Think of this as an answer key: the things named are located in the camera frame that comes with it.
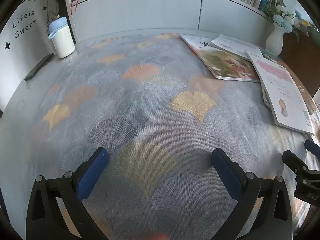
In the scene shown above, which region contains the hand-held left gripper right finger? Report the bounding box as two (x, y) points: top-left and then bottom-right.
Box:
(211, 148), (293, 240)

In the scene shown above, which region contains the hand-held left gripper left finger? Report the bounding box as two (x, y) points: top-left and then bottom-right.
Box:
(26, 147), (109, 240)

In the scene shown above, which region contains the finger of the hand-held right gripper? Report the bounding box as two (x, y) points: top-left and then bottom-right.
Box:
(304, 140), (320, 158)
(282, 150), (310, 178)

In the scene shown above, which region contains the pink and white book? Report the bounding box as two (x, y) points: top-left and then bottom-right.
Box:
(245, 50), (316, 136)

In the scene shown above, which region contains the landscape cover book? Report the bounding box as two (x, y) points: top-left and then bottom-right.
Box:
(179, 33), (261, 83)

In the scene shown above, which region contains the thin white book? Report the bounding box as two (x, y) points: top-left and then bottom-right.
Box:
(211, 34), (263, 62)

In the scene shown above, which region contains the fan-patterned tablecloth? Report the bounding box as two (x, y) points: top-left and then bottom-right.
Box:
(25, 32), (316, 240)

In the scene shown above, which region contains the dark wooden cabinet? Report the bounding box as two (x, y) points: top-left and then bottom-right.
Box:
(279, 29), (320, 98)

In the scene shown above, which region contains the white ribbed vase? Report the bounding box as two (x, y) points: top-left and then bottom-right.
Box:
(265, 22), (286, 57)

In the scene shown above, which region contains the black remote control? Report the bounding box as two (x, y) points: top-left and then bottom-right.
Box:
(24, 53), (54, 81)

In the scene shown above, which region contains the blue and white flower bouquet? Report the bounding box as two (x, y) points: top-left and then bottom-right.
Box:
(259, 0), (320, 39)

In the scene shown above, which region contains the white bottle with blue lid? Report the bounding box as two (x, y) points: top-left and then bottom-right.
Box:
(48, 17), (76, 58)

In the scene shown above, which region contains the white bookshelf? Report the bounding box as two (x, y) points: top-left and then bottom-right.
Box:
(62, 0), (274, 43)

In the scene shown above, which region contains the bear wall decal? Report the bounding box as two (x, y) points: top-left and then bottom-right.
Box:
(46, 10), (60, 34)

